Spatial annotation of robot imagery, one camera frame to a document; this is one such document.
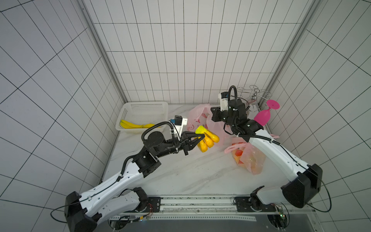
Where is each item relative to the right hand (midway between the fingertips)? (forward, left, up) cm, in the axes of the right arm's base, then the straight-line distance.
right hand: (212, 105), depth 77 cm
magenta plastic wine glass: (+6, -34, -15) cm, 38 cm away
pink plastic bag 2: (-4, +6, -4) cm, 8 cm away
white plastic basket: (+15, +50, -26) cm, 59 cm away
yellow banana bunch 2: (-25, +3, +4) cm, 25 cm away
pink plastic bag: (-19, -20, -18) cm, 33 cm away
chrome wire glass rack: (+13, -26, -1) cm, 29 cm away
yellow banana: (+1, +57, -24) cm, 62 cm away
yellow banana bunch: (-17, -17, -27) cm, 37 cm away
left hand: (-24, +6, +5) cm, 25 cm away
